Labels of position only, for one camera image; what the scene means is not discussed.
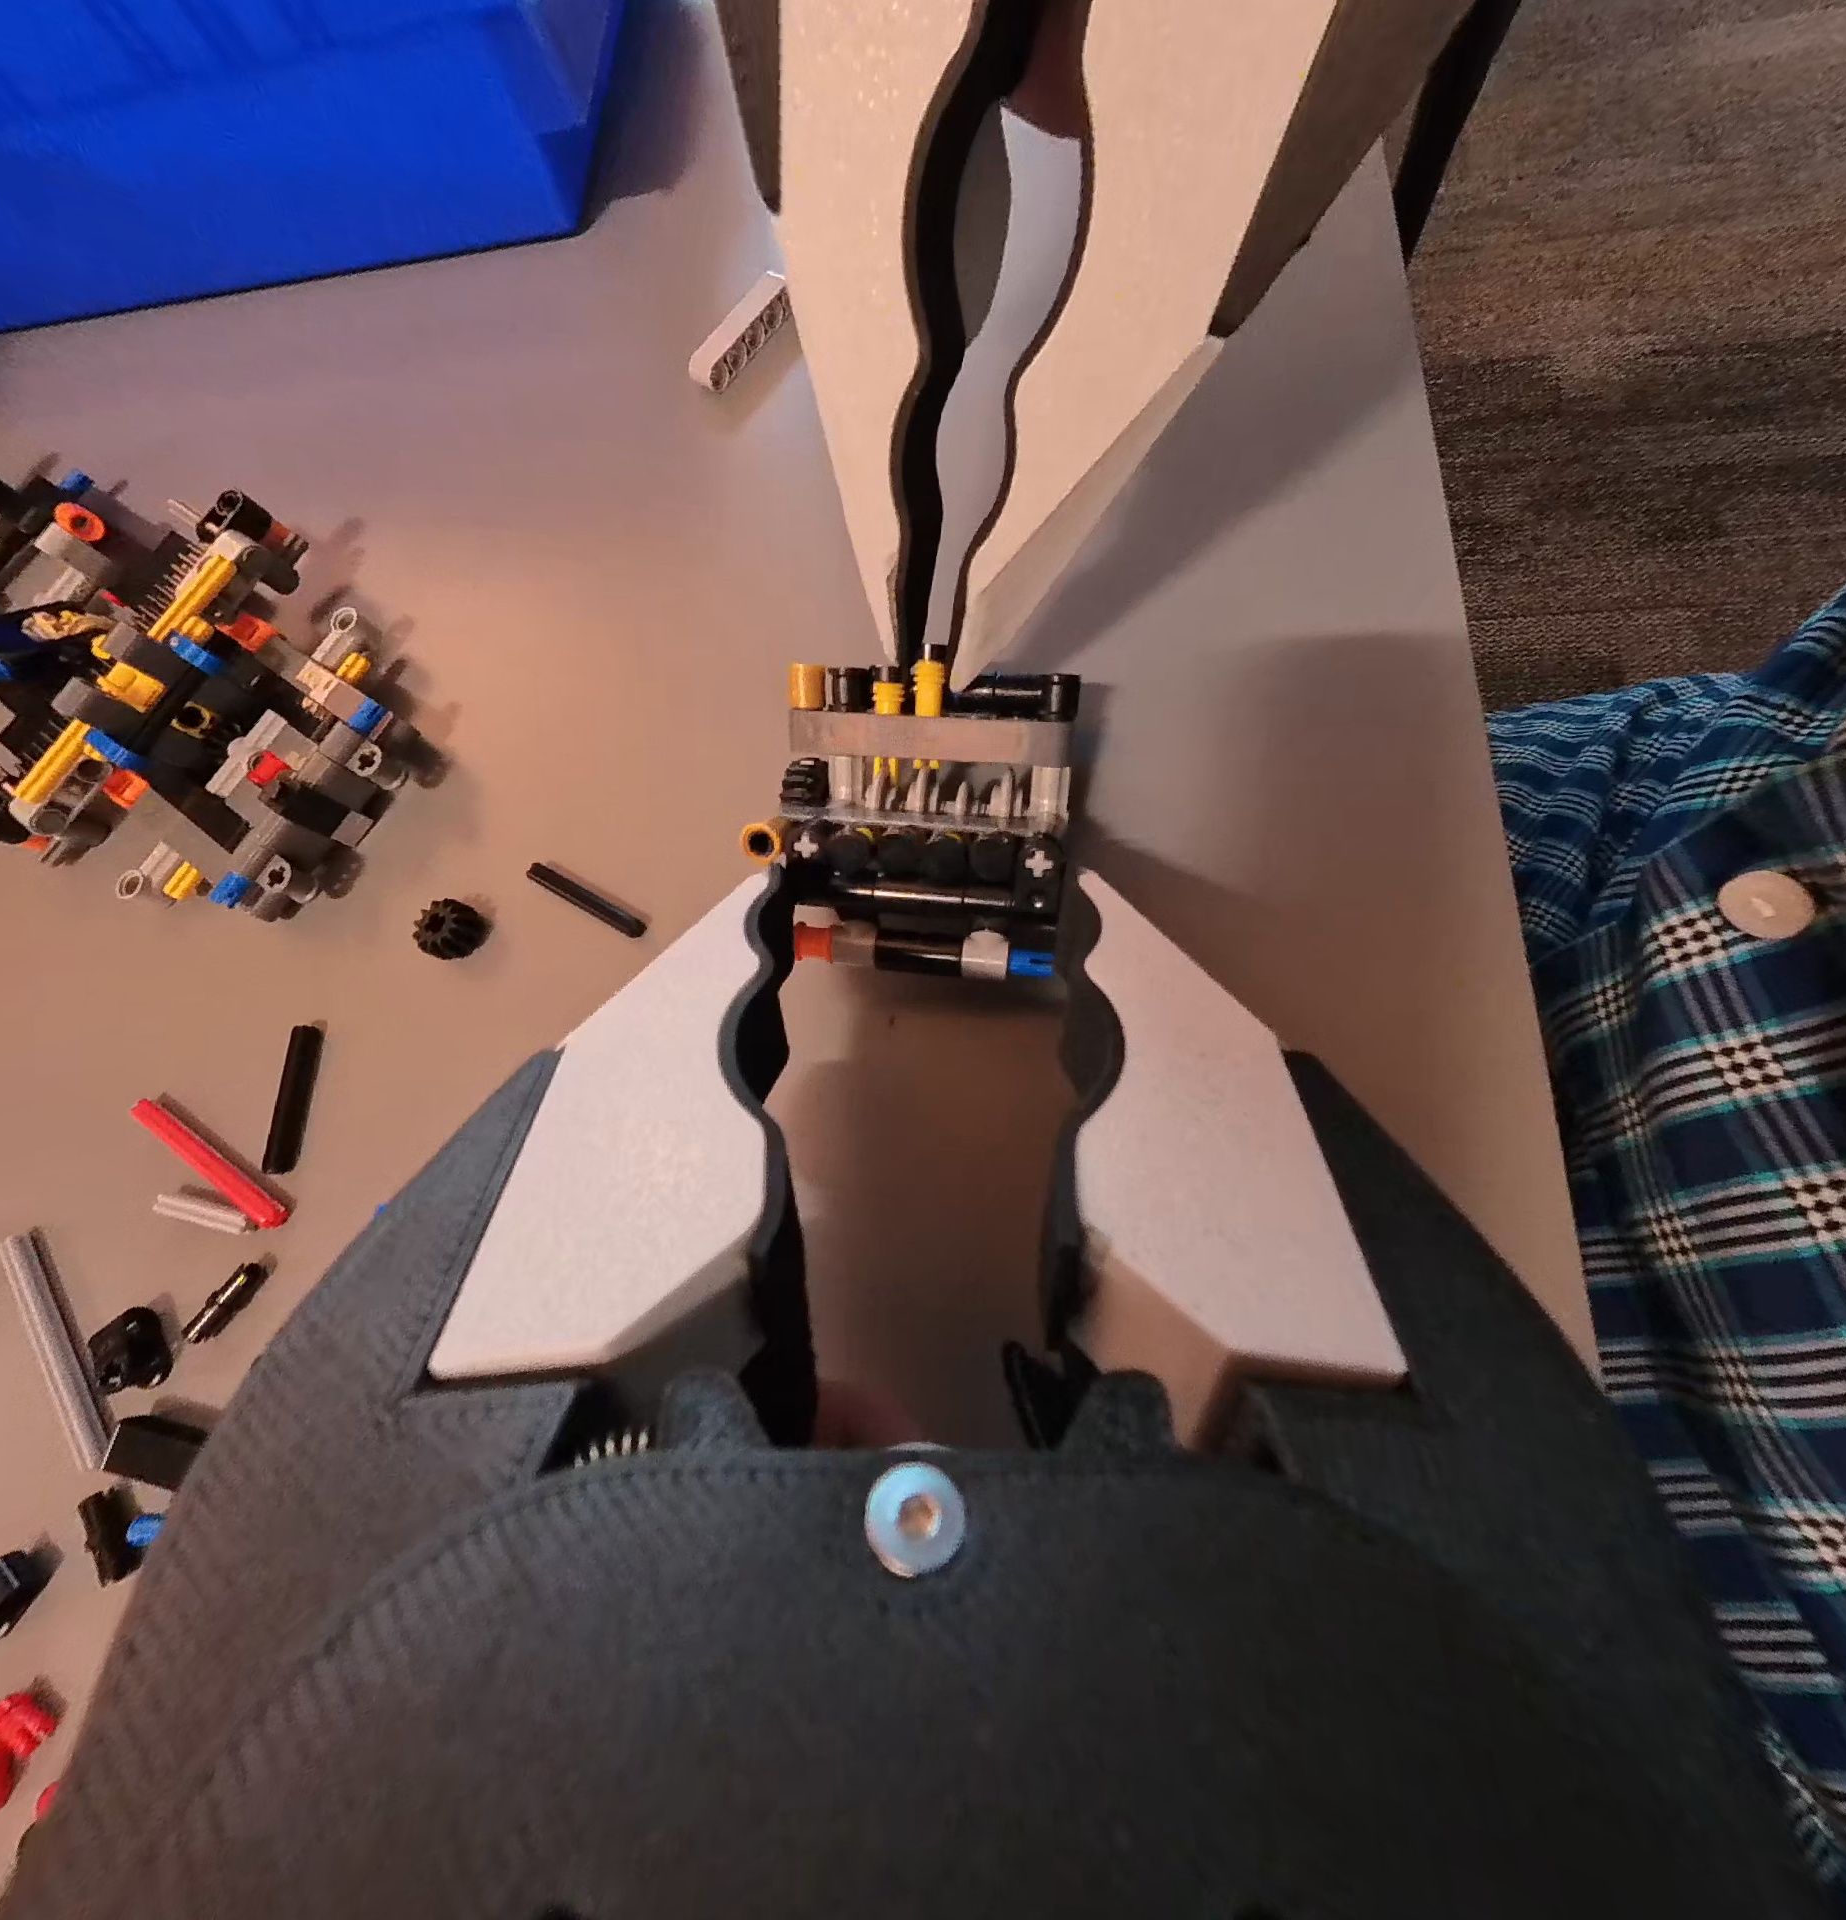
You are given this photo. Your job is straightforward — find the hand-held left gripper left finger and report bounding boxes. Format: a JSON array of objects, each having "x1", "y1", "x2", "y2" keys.
[{"x1": 426, "y1": 871, "x2": 816, "y2": 1453}]

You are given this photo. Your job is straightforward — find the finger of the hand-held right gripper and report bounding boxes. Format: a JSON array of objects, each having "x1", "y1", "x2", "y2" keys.
[
  {"x1": 951, "y1": 0, "x2": 1481, "y2": 685},
  {"x1": 775, "y1": 0, "x2": 992, "y2": 666}
]

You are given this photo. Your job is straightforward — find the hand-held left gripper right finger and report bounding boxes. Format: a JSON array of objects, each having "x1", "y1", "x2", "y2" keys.
[{"x1": 995, "y1": 872, "x2": 1411, "y2": 1453}]

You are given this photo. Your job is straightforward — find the toy brick engine assembly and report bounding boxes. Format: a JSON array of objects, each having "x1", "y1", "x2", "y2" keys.
[{"x1": 739, "y1": 656, "x2": 1087, "y2": 987}]

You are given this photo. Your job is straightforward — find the white toy beam with holes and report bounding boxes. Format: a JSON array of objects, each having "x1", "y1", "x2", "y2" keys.
[{"x1": 687, "y1": 271, "x2": 793, "y2": 390}]

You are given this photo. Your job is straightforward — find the black furniture leg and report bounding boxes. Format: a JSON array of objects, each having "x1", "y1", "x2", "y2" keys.
[{"x1": 1384, "y1": 0, "x2": 1526, "y2": 280}]

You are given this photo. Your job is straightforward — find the thin black toy axle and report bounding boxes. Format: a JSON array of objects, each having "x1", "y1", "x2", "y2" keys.
[{"x1": 526, "y1": 857, "x2": 649, "y2": 938}]

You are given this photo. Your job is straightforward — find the thick black toy axle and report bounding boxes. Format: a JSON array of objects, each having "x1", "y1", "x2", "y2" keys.
[{"x1": 258, "y1": 1016, "x2": 330, "y2": 1175}]

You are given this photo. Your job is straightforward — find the black toy pin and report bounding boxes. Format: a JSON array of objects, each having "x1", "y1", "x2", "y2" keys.
[{"x1": 179, "y1": 1260, "x2": 271, "y2": 1345}]

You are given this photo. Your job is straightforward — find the red toy axle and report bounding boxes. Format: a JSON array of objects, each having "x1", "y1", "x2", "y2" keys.
[{"x1": 128, "y1": 1093, "x2": 294, "y2": 1230}]

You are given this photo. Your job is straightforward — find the person's plaid shirt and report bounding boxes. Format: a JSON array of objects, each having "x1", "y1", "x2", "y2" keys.
[{"x1": 1487, "y1": 558, "x2": 1846, "y2": 1920}]

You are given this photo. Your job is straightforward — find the black toy connector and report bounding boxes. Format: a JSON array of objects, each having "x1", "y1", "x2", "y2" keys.
[{"x1": 84, "y1": 1307, "x2": 174, "y2": 1390}]

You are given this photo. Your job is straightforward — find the long grey toy axle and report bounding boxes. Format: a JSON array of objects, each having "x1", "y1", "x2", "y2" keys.
[{"x1": 0, "y1": 1230, "x2": 113, "y2": 1472}]

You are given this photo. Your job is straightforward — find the blue box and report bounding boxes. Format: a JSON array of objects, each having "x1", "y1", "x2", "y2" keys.
[{"x1": 0, "y1": 0, "x2": 630, "y2": 342}]

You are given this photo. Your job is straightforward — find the toy brick chassis assembly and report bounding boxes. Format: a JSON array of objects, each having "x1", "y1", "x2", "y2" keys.
[{"x1": 0, "y1": 463, "x2": 417, "y2": 920}]

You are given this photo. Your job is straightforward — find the pile of small toy bricks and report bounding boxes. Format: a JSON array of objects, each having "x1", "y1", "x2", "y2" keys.
[{"x1": 0, "y1": 1483, "x2": 168, "y2": 1867}]

